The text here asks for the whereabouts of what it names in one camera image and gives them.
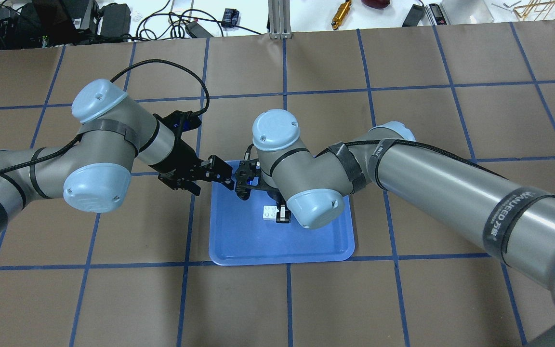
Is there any small blue black device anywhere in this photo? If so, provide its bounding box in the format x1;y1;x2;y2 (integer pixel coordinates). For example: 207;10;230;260
221;8;240;29

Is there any black cable bundle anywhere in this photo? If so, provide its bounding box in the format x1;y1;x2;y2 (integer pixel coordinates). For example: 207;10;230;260
135;0;264;41

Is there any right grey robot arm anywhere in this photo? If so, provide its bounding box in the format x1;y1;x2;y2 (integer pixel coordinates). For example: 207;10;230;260
234;109;555;347

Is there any blue plastic tray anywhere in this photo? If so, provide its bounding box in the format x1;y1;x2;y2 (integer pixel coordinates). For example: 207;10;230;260
209;183;355;266

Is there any black power adapter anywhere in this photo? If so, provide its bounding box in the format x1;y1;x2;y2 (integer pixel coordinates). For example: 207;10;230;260
402;4;425;27

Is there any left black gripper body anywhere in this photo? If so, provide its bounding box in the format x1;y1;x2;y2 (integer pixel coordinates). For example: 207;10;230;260
154;110;203;190

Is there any aluminium frame post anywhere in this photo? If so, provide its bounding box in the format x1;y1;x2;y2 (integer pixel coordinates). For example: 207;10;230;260
268;0;292;40

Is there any clear plastic box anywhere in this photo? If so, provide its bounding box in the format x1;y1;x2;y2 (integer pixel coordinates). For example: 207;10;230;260
440;0;495;26

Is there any gold metal cylinder tool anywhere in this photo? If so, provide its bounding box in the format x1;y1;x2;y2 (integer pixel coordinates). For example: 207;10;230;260
330;0;352;30

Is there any dark red fruit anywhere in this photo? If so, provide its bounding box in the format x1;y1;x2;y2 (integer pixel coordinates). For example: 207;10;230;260
361;0;391;10

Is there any gold wire rack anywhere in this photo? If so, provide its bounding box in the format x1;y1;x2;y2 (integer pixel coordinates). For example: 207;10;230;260
492;0;555;21

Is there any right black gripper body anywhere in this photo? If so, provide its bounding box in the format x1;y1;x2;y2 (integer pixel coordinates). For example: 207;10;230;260
234;145;283;206

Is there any white block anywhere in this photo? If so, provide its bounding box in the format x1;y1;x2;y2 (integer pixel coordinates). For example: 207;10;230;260
262;206;283;223

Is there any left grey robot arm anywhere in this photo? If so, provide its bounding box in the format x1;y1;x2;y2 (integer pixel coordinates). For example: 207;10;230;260
0;79;234;233

